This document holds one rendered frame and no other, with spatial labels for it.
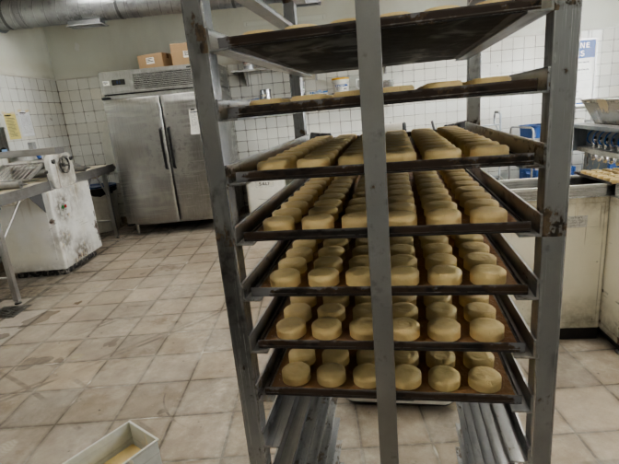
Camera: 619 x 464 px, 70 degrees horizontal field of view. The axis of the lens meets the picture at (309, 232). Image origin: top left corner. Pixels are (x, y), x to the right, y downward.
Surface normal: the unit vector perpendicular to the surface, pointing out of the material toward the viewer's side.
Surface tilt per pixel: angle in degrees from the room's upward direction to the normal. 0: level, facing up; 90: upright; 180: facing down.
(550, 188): 90
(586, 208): 90
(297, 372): 0
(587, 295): 90
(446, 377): 0
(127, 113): 90
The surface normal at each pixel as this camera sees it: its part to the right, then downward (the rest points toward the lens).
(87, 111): 0.00, 0.26
